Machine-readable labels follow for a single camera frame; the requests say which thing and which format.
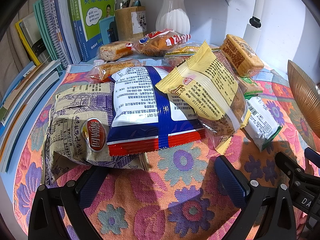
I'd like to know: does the white ribbed vase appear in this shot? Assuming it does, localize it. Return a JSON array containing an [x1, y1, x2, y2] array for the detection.
[[156, 0, 190, 34]]

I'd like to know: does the green label square pastry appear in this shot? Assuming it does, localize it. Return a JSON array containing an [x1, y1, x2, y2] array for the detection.
[[236, 76, 263, 96]]

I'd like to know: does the small blue card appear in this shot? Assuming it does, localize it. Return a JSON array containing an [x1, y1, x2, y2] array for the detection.
[[99, 16, 119, 44]]

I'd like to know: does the flat book stack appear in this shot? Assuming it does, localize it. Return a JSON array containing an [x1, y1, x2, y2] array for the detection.
[[1, 60, 61, 173]]

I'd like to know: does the amber ribbed glass bowl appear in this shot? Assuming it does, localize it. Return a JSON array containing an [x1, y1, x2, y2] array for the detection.
[[287, 60, 320, 152]]

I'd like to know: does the floral woven table cloth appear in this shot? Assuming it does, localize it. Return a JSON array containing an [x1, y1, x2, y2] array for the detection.
[[12, 63, 320, 240]]

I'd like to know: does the white green snack packet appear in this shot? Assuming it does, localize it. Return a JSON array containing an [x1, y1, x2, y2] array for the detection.
[[244, 96, 282, 152]]

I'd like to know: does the bamboo pen holder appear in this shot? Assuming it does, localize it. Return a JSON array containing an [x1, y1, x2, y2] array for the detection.
[[115, 6, 147, 41]]

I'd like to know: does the beige purple printed snack bag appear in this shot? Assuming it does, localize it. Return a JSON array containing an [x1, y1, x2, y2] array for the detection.
[[41, 82, 147, 185]]

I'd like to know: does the green grammar book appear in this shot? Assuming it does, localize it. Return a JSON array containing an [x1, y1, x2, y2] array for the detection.
[[71, 0, 116, 62]]

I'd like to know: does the yellow cake packet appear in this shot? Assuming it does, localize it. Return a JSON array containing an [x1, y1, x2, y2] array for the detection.
[[156, 42, 250, 154]]

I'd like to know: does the red white bread bag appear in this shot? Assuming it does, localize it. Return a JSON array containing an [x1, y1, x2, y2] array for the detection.
[[126, 29, 191, 56]]

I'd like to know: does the round cracker bag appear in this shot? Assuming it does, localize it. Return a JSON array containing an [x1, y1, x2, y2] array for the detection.
[[164, 42, 221, 67]]

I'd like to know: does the blue white red chip bag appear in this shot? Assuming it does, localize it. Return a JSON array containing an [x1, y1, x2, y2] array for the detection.
[[107, 66, 204, 156]]

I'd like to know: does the orange biscuit packet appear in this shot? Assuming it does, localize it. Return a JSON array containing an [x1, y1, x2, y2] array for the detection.
[[88, 59, 142, 82]]

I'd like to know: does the brown wafer biscuit packet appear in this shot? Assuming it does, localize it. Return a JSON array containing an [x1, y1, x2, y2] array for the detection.
[[220, 34, 264, 77]]

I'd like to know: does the upright book row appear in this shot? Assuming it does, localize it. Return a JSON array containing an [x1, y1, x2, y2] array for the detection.
[[15, 0, 85, 69]]

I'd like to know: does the white desk lamp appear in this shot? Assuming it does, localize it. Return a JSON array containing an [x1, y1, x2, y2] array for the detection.
[[243, 0, 265, 51]]

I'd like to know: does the orange label sponge cake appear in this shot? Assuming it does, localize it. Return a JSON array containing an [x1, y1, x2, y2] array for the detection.
[[97, 41, 133, 61]]

